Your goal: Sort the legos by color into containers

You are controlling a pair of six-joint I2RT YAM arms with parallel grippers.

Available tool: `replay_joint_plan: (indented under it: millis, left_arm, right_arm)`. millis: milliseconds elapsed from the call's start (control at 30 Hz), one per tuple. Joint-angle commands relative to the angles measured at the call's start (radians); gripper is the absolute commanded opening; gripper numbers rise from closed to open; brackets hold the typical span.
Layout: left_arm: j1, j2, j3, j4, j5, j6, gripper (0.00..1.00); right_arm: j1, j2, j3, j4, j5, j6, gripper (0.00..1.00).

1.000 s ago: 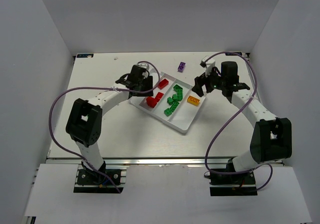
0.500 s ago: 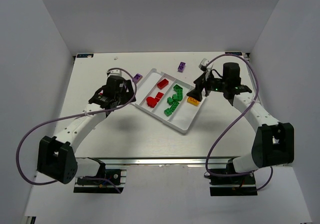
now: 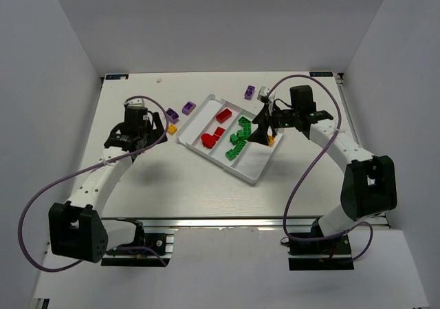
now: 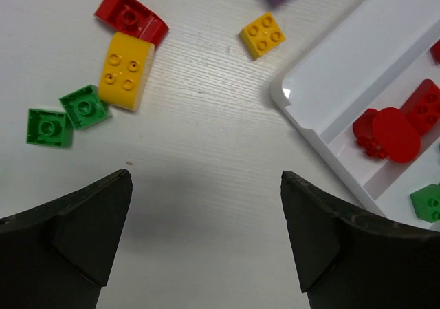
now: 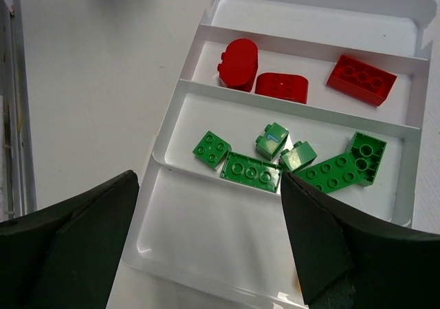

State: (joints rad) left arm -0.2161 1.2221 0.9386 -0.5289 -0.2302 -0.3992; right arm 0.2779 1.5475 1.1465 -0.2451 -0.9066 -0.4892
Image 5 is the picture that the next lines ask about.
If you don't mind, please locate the green lego brick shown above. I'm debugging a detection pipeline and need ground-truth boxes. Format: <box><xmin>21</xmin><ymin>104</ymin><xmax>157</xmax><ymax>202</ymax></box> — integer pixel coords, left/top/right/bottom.
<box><xmin>255</xmin><ymin>122</ymin><xmax>289</xmax><ymax>161</ymax></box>
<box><xmin>192</xmin><ymin>131</ymin><xmax>232</xmax><ymax>169</ymax></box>
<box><xmin>278</xmin><ymin>141</ymin><xmax>317</xmax><ymax>173</ymax></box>

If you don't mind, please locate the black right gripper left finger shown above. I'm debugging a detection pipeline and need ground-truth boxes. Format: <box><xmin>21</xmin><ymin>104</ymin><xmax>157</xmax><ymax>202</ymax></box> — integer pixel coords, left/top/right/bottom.
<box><xmin>1</xmin><ymin>171</ymin><xmax>140</xmax><ymax>308</ymax></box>

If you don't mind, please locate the aluminium table rail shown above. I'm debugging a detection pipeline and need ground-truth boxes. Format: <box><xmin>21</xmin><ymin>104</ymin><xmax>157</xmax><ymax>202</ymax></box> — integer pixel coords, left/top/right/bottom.
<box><xmin>1</xmin><ymin>0</ymin><xmax>36</xmax><ymax>222</ymax></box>

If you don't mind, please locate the red lego brick stack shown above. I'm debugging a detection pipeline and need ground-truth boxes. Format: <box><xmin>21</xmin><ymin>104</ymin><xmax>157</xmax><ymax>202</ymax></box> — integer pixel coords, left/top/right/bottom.
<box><xmin>327</xmin><ymin>54</ymin><xmax>397</xmax><ymax>107</ymax></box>

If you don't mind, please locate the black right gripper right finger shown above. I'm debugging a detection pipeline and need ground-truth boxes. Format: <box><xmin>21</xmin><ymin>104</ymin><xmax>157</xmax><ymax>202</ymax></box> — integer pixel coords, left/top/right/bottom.
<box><xmin>280</xmin><ymin>172</ymin><xmax>439</xmax><ymax>308</ymax></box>

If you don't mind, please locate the green studded lego plate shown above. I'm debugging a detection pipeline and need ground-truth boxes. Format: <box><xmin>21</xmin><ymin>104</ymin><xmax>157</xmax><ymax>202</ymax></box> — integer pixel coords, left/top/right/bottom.
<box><xmin>345</xmin><ymin>131</ymin><xmax>387</xmax><ymax>187</ymax></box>

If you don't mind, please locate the red round lego brick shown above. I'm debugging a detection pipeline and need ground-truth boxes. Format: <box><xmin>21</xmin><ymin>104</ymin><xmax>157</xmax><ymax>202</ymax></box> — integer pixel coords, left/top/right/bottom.
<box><xmin>217</xmin><ymin>39</ymin><xmax>259</xmax><ymax>92</ymax></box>

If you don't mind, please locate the red wedge lego brick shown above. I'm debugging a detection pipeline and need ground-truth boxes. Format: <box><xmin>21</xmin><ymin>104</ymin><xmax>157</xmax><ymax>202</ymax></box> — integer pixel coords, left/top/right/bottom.
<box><xmin>255</xmin><ymin>72</ymin><xmax>309</xmax><ymax>104</ymax></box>

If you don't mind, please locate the white divided sorting tray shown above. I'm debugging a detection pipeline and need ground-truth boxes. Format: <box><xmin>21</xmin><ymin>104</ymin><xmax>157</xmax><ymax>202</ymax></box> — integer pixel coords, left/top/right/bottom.
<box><xmin>122</xmin><ymin>0</ymin><xmax>437</xmax><ymax>308</ymax></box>

